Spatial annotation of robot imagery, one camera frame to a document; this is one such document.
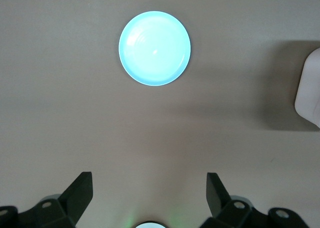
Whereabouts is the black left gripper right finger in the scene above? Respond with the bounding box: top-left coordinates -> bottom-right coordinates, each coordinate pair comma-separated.
199,172 -> 310,228

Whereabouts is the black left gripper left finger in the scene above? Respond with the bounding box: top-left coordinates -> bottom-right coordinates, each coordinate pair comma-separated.
0,172 -> 94,228

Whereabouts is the white lidded storage box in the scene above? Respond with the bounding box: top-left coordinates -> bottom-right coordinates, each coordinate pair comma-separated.
294,47 -> 320,129

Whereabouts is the brown table cover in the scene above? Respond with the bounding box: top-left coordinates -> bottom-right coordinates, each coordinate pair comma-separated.
0,0 -> 320,228

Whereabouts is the light blue round plate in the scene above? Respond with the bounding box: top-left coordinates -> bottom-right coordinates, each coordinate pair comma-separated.
118,10 -> 192,87

